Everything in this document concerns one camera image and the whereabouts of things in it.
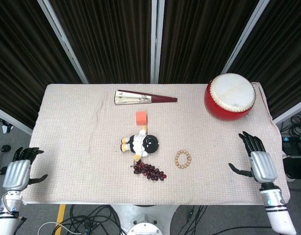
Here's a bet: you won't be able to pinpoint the white floor cable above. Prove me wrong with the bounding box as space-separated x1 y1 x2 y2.
37 221 75 235

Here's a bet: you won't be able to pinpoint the dark pleated partition panel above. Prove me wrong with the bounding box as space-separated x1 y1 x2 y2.
0 0 84 129
49 0 152 84
228 0 301 119
158 0 260 84

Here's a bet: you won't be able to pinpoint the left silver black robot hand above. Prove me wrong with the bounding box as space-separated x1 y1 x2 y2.
2 147 49 192

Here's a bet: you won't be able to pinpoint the dark red plastic grape bunch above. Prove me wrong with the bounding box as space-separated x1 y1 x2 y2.
130 160 167 182

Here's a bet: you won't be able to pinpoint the beige woven table cloth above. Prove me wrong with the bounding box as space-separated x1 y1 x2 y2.
18 82 291 205

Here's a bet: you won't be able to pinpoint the black white plush doll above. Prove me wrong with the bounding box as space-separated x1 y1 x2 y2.
120 125 159 162

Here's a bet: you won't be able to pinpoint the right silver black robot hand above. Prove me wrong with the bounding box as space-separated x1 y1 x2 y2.
228 131 278 185

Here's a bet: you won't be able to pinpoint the orange foam cube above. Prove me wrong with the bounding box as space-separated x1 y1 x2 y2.
135 111 148 126

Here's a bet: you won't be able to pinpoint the folded paper fan maroon handle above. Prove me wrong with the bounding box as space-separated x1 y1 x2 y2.
114 90 178 106

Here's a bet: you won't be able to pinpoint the red drum white skin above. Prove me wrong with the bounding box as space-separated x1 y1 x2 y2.
204 73 257 121

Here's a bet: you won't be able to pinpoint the wooden bead bracelet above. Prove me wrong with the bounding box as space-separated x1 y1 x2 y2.
174 150 192 169

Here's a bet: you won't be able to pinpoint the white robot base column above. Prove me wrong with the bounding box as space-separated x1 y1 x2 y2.
110 204 178 235

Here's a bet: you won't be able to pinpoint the tangled black floor cables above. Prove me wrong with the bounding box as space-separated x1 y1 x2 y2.
38 204 122 235

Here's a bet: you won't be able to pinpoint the black power strip box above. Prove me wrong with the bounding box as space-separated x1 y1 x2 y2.
281 136 301 157

